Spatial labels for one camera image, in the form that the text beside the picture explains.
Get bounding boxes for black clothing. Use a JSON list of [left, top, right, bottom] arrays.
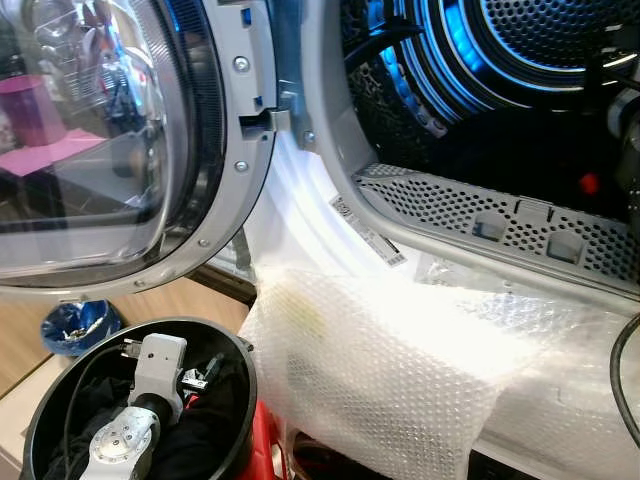
[[45, 345, 247, 480]]

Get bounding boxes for red plastic stool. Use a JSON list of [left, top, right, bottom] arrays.
[[240, 400, 286, 480]]

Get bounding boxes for white front-loading washing machine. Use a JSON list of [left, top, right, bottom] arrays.
[[240, 0, 640, 480]]

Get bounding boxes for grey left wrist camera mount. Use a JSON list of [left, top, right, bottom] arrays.
[[128, 334, 191, 421]]

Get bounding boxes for grey perforated lint filter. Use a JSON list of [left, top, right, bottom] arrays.
[[352, 163, 640, 291]]

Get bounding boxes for clear bubble wrap sheet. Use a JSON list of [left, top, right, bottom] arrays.
[[240, 255, 640, 480]]

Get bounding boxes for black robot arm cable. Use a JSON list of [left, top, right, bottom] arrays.
[[610, 315, 640, 446]]

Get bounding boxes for black round laundry basket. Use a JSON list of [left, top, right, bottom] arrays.
[[22, 317, 258, 480]]

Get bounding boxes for blue waste bin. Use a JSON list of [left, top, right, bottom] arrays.
[[40, 298, 123, 358]]

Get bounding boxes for grey-rimmed glass washer door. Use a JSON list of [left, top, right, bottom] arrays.
[[0, 0, 280, 301]]

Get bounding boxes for white label sticker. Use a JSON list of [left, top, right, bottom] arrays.
[[328, 195, 408, 269]]

